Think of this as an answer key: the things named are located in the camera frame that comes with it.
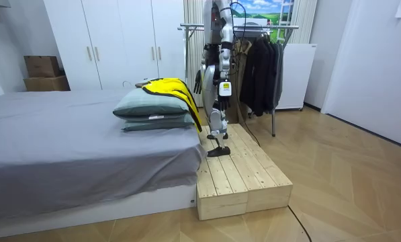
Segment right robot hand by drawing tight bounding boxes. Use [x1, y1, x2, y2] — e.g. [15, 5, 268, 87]
[193, 69, 203, 95]

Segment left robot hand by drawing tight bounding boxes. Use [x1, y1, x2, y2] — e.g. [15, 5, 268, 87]
[217, 79, 233, 112]

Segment yellow shirt with black trim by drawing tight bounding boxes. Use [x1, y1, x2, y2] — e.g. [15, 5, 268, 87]
[141, 77, 204, 133]

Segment robot legs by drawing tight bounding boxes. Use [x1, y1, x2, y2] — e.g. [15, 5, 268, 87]
[201, 63, 232, 158]

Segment beige curtain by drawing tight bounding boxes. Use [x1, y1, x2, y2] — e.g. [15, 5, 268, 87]
[183, 0, 206, 108]
[288, 0, 318, 45]

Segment black coats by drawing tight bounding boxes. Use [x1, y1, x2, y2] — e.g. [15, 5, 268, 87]
[239, 36, 279, 118]

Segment tan coat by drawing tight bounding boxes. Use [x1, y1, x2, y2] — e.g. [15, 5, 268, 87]
[233, 40, 253, 124]

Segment grey garment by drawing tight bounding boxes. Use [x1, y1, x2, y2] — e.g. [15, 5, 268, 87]
[273, 42, 285, 110]

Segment green plaid pillow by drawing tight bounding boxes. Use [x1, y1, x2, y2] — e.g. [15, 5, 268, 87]
[122, 112, 196, 132]
[112, 87, 191, 120]

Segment robot body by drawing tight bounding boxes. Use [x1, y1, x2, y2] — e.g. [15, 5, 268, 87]
[202, 0, 235, 73]

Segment white cabinet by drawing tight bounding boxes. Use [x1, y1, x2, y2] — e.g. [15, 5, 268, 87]
[275, 42, 318, 111]

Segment metal clothes rack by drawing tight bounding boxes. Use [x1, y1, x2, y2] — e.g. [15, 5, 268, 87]
[177, 22, 300, 138]

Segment white wardrobe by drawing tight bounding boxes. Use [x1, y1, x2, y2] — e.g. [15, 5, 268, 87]
[42, 0, 187, 91]

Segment window with landscape view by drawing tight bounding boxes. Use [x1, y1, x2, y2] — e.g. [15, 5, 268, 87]
[231, 0, 295, 44]

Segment wooden platform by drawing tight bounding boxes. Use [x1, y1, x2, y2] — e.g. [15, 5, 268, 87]
[195, 123, 294, 222]

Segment grey bed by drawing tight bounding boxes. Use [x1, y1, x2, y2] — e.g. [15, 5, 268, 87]
[0, 87, 208, 240]

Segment white door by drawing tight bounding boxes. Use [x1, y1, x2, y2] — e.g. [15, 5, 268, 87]
[321, 0, 401, 151]

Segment wide cardboard box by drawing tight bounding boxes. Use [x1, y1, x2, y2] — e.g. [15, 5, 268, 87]
[23, 75, 71, 92]

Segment small cardboard box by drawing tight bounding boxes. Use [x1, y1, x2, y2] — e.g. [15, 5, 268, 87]
[23, 55, 62, 79]

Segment cable bundle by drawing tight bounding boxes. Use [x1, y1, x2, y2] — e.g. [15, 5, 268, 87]
[229, 0, 249, 44]

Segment black floor cable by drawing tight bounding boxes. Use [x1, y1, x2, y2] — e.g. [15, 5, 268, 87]
[234, 77, 313, 242]

